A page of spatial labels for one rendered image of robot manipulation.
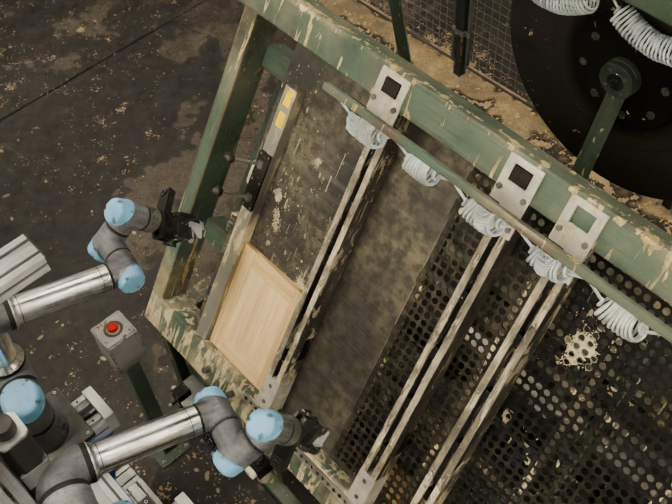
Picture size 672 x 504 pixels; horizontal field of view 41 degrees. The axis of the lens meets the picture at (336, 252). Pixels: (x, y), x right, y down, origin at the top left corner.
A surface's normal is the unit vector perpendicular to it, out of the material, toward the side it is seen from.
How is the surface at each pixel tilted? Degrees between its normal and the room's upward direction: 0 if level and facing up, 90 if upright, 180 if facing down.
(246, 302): 58
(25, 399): 8
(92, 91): 0
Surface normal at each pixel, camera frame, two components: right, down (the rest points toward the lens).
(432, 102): -0.66, 0.15
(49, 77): -0.05, -0.61
